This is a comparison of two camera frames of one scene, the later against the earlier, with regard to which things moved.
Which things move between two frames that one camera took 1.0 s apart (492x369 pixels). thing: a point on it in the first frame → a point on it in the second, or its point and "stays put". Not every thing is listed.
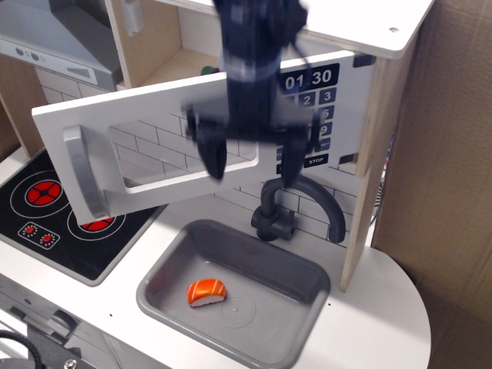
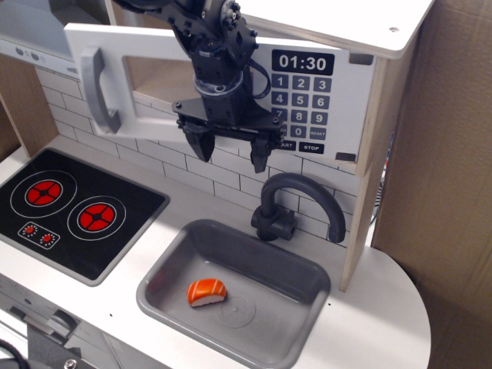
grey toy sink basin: x=246 y=300 stays put
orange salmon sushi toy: x=206 y=291 stays put
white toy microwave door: x=92 y=182 → x=324 y=94
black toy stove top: x=36 y=217 stays put
